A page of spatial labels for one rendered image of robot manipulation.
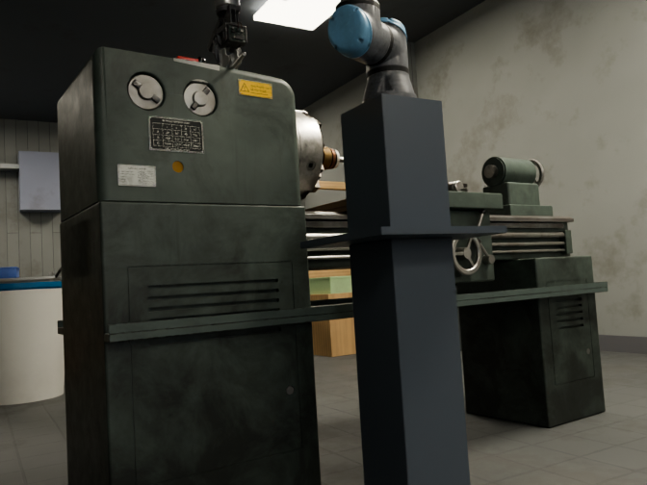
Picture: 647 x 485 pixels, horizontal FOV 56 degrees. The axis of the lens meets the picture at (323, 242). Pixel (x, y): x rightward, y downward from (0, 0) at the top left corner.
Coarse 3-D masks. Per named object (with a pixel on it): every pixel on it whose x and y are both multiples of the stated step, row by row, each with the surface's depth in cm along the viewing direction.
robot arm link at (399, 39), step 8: (392, 24) 163; (400, 24) 164; (392, 32) 161; (400, 32) 164; (392, 40) 160; (400, 40) 163; (392, 48) 160; (400, 48) 163; (384, 56) 160; (392, 56) 162; (400, 56) 163; (368, 64) 163; (376, 64) 163; (384, 64) 162; (392, 64) 162; (400, 64) 163
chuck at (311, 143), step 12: (300, 120) 200; (312, 120) 203; (300, 132) 197; (312, 132) 200; (300, 144) 196; (312, 144) 198; (300, 156) 196; (312, 156) 198; (300, 168) 197; (300, 180) 200; (312, 180) 202; (300, 192) 205
